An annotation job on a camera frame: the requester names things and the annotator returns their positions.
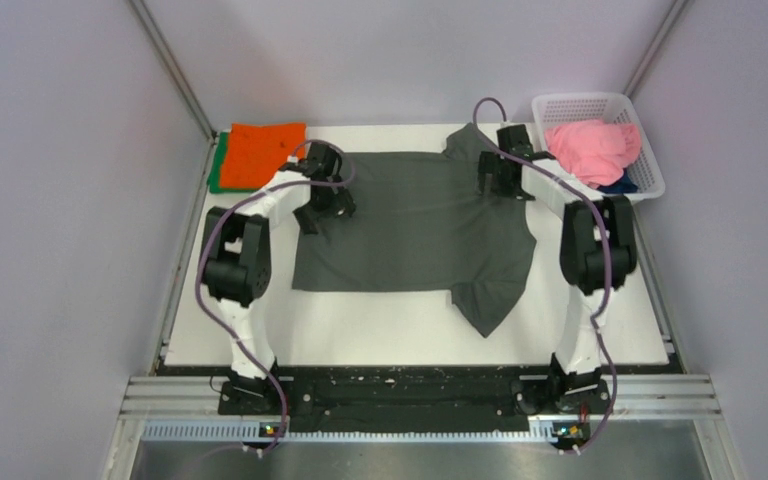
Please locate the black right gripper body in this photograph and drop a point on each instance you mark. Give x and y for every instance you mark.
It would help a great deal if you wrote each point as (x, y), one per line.
(491, 163)

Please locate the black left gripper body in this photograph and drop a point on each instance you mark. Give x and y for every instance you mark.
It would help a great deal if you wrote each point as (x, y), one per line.
(323, 207)

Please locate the dark grey t shirt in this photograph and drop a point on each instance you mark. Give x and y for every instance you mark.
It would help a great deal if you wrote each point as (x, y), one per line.
(420, 225)

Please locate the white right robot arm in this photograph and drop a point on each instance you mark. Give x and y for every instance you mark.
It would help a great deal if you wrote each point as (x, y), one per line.
(597, 252)

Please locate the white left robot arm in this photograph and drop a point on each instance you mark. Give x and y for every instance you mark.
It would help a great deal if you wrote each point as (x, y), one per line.
(235, 265)

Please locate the folded orange t shirt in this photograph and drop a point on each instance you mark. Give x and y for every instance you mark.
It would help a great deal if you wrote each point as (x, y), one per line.
(252, 154)

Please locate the white plastic laundry basket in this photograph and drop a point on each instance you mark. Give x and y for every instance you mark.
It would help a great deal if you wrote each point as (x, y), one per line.
(552, 110)

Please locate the pink t shirt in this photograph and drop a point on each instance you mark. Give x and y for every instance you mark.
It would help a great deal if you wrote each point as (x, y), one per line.
(593, 151)

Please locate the folded green t shirt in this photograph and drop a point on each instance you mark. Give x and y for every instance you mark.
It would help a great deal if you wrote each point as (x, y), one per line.
(216, 166)

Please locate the navy blue t shirt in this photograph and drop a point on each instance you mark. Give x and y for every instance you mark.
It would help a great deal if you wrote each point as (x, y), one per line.
(623, 186)

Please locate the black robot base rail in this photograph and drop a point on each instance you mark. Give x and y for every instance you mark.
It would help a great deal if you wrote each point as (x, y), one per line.
(402, 399)

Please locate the white slotted cable duct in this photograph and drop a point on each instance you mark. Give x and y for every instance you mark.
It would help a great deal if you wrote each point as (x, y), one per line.
(261, 432)

